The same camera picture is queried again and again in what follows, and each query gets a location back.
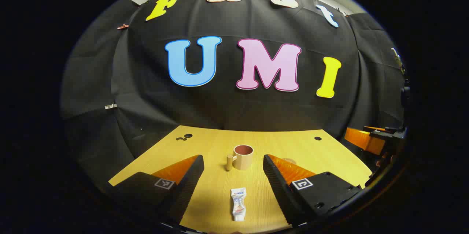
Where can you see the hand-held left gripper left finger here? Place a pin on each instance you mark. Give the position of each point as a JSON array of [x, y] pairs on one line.
[[190, 182]]

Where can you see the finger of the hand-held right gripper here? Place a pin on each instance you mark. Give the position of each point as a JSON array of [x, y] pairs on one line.
[[361, 140], [381, 134]]

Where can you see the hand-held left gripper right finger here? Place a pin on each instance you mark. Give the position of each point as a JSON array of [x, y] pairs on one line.
[[278, 186]]

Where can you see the round cork coaster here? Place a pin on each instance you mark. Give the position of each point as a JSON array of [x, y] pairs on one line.
[[290, 160]]

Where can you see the white toothpaste tube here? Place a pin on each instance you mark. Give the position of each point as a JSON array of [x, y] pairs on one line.
[[239, 204]]

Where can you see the wooden desktop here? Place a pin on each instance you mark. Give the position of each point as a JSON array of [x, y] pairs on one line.
[[212, 190]]

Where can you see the black backdrop cloth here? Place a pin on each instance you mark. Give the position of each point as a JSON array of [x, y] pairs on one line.
[[234, 116]]

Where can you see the white clip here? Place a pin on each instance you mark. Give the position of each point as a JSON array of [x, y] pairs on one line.
[[110, 106]]

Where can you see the copper clip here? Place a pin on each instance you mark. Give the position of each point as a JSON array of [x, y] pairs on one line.
[[122, 26]]

